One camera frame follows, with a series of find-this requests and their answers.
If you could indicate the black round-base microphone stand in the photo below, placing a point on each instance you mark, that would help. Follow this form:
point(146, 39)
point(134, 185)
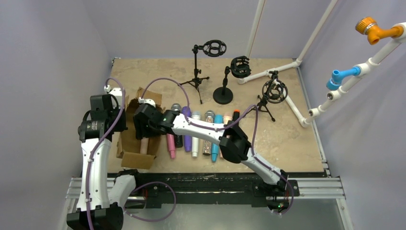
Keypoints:
point(239, 68)

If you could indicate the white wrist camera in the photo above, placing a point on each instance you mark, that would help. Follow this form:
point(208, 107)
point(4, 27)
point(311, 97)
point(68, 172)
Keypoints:
point(116, 95)
point(147, 101)

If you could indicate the black tripod microphone stand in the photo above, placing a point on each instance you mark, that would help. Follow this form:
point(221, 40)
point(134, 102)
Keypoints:
point(212, 48)

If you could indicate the brown cardboard box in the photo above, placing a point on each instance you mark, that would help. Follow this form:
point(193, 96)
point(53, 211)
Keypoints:
point(128, 147)

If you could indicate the beige microphone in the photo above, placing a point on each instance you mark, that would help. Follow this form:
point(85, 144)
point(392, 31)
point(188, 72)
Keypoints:
point(144, 146)
point(226, 118)

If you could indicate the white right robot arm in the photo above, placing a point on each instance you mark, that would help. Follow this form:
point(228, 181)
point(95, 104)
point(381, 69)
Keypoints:
point(231, 139)

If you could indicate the plain black microphone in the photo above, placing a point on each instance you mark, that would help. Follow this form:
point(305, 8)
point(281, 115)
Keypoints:
point(236, 115)

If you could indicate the blue pipe fitting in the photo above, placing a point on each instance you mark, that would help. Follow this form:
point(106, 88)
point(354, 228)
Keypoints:
point(338, 76)

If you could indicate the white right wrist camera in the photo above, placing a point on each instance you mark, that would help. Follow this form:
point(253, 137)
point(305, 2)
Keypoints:
point(147, 101)

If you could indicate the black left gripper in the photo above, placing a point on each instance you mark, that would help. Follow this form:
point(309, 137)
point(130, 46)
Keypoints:
point(103, 103)

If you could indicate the white toy microphone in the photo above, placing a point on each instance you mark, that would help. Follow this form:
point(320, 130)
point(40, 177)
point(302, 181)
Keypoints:
point(195, 141)

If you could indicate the black small tripod stand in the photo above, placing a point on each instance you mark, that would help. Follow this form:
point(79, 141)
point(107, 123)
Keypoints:
point(273, 91)

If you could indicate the orange pipe fitting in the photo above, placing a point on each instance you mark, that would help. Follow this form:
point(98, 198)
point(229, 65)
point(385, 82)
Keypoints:
point(369, 27)

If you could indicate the pink toy microphone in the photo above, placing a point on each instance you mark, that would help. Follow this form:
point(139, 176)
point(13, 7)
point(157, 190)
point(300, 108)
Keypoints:
point(171, 146)

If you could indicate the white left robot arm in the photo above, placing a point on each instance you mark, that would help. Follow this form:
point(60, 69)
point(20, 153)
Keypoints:
point(99, 208)

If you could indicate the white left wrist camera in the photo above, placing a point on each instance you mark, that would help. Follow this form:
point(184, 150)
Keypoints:
point(116, 95)

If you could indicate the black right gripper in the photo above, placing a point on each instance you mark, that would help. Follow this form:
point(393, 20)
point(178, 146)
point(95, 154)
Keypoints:
point(140, 126)

